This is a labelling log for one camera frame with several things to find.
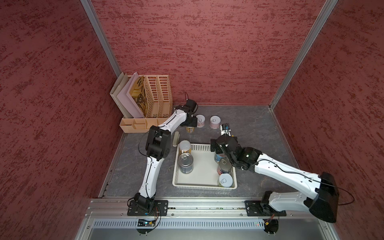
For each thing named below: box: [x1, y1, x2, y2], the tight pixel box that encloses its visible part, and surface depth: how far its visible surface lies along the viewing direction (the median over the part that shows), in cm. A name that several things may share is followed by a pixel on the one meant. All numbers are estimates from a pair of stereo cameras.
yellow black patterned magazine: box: [129, 75, 149, 118], surface depth 102 cm
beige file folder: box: [109, 72, 133, 119], surface depth 94 cm
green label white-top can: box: [217, 173, 234, 188], surface depth 79 cm
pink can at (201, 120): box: [195, 114, 206, 128], surface depth 108 cm
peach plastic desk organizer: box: [119, 74, 173, 134], surface depth 108 cm
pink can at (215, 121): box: [209, 115, 221, 129], surface depth 108 cm
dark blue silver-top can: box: [179, 153, 194, 174], surface depth 83 cm
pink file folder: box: [116, 72, 145, 119], surface depth 95 cm
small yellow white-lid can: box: [186, 126, 195, 134], surface depth 105 cm
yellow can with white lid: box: [179, 140, 192, 156], surface depth 84 cm
